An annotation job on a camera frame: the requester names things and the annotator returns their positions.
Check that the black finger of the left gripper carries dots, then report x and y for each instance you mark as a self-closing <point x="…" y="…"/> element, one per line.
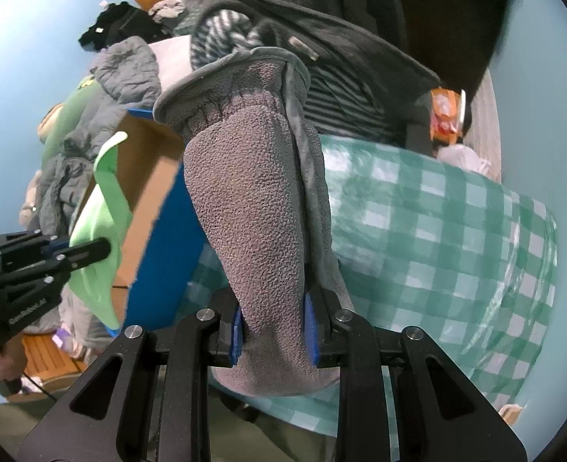
<point x="81" y="255"/>

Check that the striped grey sweater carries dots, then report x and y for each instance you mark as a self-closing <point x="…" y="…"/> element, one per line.
<point x="312" y="77"/>

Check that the light green cloth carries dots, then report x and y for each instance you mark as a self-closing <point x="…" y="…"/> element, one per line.
<point x="99" y="233"/>

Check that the green checkered tablecloth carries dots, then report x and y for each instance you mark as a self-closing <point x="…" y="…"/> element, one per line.
<point x="424" y="243"/>

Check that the orange snack bag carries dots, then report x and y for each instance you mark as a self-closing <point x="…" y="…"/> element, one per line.
<point x="447" y="116"/>

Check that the grey fleece mitten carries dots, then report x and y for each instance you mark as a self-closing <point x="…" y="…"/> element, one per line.
<point x="254" y="169"/>

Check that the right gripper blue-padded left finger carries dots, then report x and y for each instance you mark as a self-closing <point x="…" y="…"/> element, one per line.
<point x="146" y="383"/>

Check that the dark grey fleece robe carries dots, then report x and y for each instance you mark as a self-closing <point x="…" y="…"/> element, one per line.
<point x="312" y="24"/>

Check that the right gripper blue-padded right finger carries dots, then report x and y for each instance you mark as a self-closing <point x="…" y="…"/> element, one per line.
<point x="401" y="397"/>

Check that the blue cardboard box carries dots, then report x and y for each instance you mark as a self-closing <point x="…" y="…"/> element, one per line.
<point x="137" y="203"/>

